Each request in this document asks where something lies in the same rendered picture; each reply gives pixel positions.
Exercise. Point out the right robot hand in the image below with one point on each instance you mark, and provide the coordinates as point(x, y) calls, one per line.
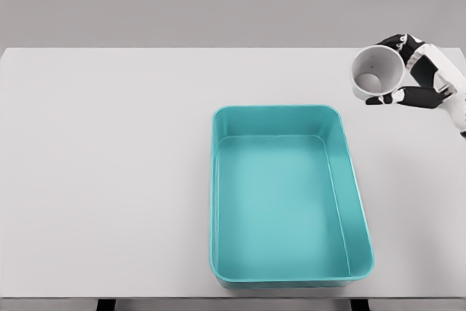
point(429, 70)

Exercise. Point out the teal plastic basket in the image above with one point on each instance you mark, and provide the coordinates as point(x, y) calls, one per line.
point(284, 198)

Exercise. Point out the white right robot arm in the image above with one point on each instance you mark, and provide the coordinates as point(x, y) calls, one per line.
point(459, 118)

